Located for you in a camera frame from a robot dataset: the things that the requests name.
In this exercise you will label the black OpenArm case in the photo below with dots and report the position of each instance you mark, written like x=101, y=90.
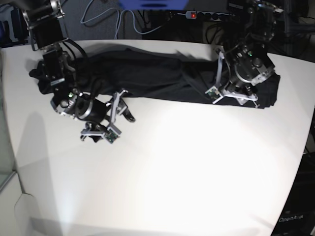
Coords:
x=298, y=215

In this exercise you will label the black long-sleeve shirt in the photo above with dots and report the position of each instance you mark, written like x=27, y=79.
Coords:
x=146, y=75

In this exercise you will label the blue box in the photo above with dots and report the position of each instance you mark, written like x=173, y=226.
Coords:
x=153, y=4

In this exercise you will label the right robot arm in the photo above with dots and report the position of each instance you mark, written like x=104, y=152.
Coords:
x=42, y=19

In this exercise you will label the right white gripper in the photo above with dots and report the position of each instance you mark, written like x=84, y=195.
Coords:
x=100, y=118

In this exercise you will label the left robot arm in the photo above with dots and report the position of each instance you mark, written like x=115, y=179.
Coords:
x=245, y=73

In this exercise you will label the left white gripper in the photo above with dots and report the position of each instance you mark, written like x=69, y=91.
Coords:
x=219, y=91

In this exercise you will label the white power strip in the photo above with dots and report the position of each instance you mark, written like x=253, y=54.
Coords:
x=208, y=16

